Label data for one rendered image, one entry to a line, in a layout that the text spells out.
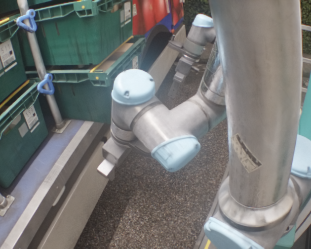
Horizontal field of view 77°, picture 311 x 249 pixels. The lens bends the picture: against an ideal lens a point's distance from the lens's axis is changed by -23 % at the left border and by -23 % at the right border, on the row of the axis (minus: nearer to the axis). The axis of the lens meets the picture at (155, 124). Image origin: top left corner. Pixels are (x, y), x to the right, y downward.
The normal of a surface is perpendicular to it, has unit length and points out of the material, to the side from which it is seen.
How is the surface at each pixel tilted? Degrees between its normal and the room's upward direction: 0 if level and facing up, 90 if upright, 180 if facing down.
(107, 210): 0
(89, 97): 93
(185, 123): 42
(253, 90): 87
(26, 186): 0
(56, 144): 0
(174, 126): 25
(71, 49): 91
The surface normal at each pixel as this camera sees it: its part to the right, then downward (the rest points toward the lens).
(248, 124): -0.67, 0.50
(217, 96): -0.46, 0.69
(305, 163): 0.00, -0.83
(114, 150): 0.17, -0.54
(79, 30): -0.29, 0.66
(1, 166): 0.96, 0.19
